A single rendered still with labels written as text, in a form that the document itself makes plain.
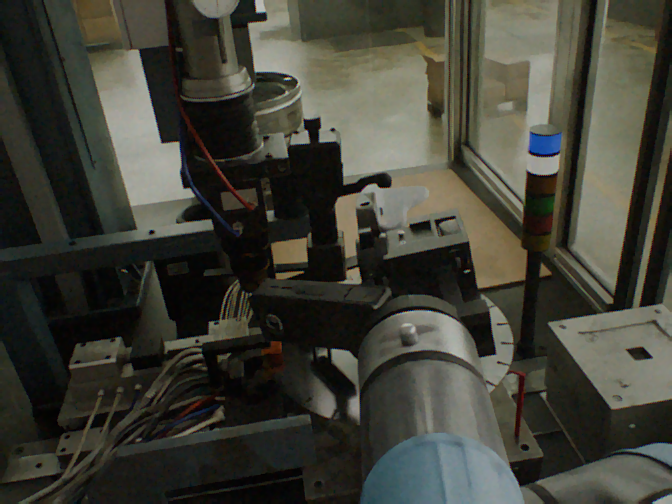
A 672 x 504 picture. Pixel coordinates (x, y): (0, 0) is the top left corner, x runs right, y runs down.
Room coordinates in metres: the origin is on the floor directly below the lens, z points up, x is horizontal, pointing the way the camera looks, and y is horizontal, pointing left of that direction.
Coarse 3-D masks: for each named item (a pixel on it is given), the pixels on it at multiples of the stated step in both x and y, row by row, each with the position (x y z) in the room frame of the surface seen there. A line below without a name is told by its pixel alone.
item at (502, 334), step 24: (504, 336) 0.63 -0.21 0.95; (288, 360) 0.63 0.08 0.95; (312, 360) 0.62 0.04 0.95; (336, 360) 0.62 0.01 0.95; (480, 360) 0.59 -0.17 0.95; (504, 360) 0.58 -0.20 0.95; (312, 384) 0.58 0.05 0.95; (336, 384) 0.57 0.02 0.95; (312, 408) 0.53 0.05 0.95; (336, 408) 0.53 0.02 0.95
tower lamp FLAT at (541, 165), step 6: (528, 156) 0.82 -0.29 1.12; (534, 156) 0.81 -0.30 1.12; (540, 156) 0.80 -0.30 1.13; (546, 156) 0.80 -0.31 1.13; (552, 156) 0.80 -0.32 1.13; (558, 156) 0.81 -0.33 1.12; (528, 162) 0.82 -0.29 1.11; (534, 162) 0.81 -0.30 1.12; (540, 162) 0.80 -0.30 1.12; (546, 162) 0.80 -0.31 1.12; (552, 162) 0.80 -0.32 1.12; (558, 162) 0.81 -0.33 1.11; (528, 168) 0.82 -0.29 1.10; (534, 168) 0.81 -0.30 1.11; (540, 168) 0.80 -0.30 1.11; (546, 168) 0.80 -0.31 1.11; (552, 168) 0.80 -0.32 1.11; (534, 174) 0.81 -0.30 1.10; (540, 174) 0.80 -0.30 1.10; (546, 174) 0.80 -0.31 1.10; (552, 174) 0.80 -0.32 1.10
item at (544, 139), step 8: (536, 128) 0.83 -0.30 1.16; (544, 128) 0.83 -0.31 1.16; (552, 128) 0.82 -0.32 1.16; (560, 128) 0.82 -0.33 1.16; (536, 136) 0.81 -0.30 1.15; (544, 136) 0.80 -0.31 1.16; (552, 136) 0.80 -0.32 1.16; (560, 136) 0.81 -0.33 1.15; (528, 144) 0.83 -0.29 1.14; (536, 144) 0.81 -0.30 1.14; (544, 144) 0.80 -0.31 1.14; (552, 144) 0.80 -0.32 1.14; (560, 144) 0.81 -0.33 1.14; (536, 152) 0.81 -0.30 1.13; (544, 152) 0.80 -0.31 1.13; (552, 152) 0.80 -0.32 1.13
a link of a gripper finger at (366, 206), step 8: (360, 200) 0.45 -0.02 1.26; (368, 200) 0.44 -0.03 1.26; (360, 208) 0.43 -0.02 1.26; (368, 208) 0.42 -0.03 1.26; (376, 208) 0.44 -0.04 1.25; (360, 216) 0.42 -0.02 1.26; (368, 216) 0.41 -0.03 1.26; (376, 216) 0.42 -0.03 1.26; (360, 224) 0.41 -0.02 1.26; (368, 224) 0.41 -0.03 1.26; (376, 224) 0.41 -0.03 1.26; (360, 232) 0.40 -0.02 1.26; (368, 232) 0.40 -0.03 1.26; (376, 232) 0.41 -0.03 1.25; (360, 240) 0.40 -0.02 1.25; (368, 240) 0.40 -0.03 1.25; (368, 248) 0.40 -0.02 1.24
